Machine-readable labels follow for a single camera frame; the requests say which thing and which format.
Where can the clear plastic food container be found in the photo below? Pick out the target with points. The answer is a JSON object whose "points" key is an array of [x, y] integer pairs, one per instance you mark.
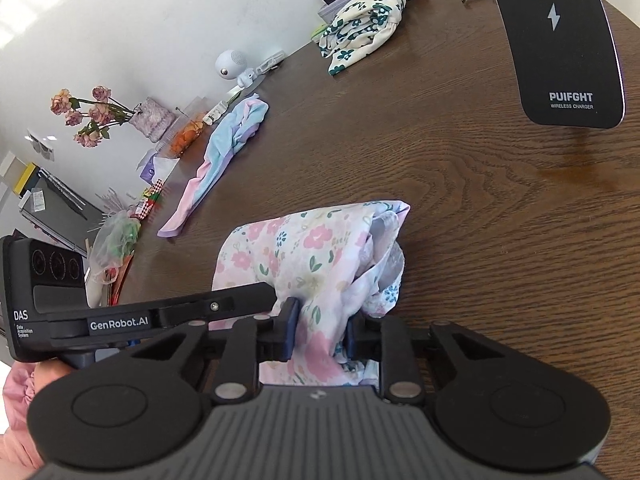
{"points": [[186, 135]]}

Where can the white plastic holder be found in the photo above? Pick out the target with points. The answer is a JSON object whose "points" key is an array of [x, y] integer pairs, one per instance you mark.
{"points": [[217, 112]]}

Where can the grey appliance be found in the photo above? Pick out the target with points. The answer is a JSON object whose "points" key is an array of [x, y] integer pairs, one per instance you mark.
{"points": [[55, 210]]}

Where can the small white device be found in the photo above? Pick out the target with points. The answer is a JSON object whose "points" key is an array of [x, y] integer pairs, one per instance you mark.
{"points": [[270, 60]]}

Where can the pale pink sticks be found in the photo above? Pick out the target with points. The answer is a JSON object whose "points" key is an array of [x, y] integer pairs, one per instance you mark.
{"points": [[115, 201]]}

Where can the green packet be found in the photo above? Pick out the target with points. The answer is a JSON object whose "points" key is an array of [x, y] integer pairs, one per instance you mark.
{"points": [[317, 34]]}

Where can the white robot figurine lamp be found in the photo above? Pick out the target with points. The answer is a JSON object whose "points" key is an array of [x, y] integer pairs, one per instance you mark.
{"points": [[231, 62]]}

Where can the pink floral garment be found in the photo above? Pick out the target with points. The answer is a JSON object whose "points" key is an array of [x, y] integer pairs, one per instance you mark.
{"points": [[310, 255]]}

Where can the white wall socket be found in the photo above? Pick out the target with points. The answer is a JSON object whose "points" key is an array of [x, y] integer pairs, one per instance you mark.
{"points": [[40, 144]]}

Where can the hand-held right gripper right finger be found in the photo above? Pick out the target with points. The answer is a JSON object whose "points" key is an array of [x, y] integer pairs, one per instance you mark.
{"points": [[350, 342]]}

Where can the yellow and black box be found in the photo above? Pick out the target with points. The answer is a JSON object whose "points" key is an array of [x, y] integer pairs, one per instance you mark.
{"points": [[24, 179]]}

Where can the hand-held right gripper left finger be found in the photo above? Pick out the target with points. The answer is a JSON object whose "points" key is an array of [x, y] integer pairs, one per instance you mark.
{"points": [[290, 327]]}

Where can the white cloth with green flowers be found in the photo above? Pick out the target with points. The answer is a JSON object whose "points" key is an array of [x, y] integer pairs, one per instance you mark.
{"points": [[362, 27]]}

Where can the red patterned packet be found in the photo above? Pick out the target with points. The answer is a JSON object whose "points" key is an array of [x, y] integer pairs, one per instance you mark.
{"points": [[149, 200]]}

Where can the pink and blue mesh shirt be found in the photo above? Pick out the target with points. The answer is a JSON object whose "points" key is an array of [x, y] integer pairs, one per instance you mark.
{"points": [[220, 150]]}

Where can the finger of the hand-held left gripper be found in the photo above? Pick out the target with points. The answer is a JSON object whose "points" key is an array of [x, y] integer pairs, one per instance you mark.
{"points": [[215, 305]]}

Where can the grey patterned tin box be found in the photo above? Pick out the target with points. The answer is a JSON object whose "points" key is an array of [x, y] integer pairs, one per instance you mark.
{"points": [[330, 10]]}

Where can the clear plastic bag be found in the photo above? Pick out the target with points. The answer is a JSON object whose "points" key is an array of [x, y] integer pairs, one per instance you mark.
{"points": [[115, 245]]}

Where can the pink textured vase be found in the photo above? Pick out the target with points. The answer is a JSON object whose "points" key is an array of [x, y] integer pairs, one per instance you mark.
{"points": [[152, 119]]}

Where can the thin skewer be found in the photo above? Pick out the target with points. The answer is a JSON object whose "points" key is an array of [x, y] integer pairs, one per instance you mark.
{"points": [[186, 115]]}

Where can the person's pink clothing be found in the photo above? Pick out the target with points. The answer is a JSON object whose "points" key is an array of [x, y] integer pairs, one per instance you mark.
{"points": [[20, 410]]}

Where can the dried pink roses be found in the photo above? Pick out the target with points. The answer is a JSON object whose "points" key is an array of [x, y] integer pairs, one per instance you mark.
{"points": [[90, 115]]}

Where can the purple tissue pack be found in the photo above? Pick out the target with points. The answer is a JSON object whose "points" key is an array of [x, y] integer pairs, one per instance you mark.
{"points": [[157, 166]]}

